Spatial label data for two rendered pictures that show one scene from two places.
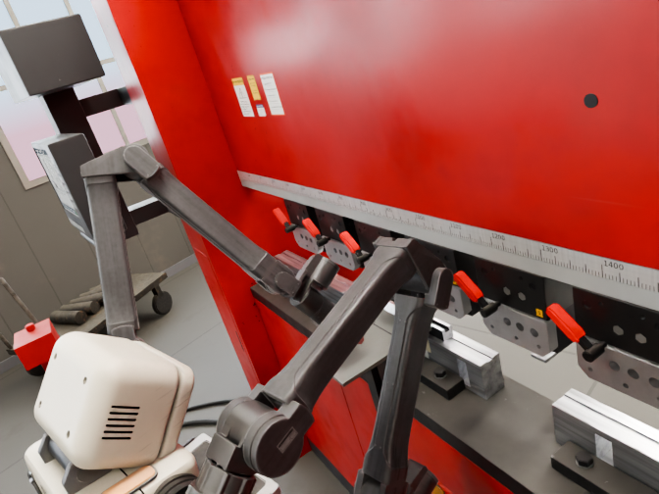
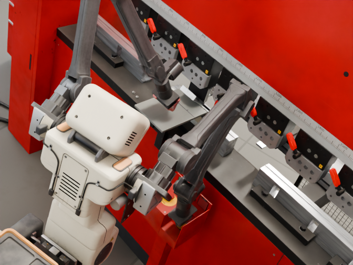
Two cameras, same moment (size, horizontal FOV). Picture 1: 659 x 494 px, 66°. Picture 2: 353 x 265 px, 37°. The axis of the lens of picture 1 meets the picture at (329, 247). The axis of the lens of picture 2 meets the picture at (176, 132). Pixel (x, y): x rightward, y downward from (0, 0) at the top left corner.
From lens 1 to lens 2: 1.15 m
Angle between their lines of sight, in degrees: 30
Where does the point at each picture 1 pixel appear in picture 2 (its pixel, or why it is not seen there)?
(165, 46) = not seen: outside the picture
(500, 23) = (331, 26)
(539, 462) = (244, 190)
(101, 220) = (90, 12)
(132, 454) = (126, 152)
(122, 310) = (85, 66)
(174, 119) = not seen: outside the picture
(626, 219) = (334, 116)
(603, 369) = (294, 162)
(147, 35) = not seen: outside the picture
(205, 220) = (136, 26)
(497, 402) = (228, 159)
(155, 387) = (143, 126)
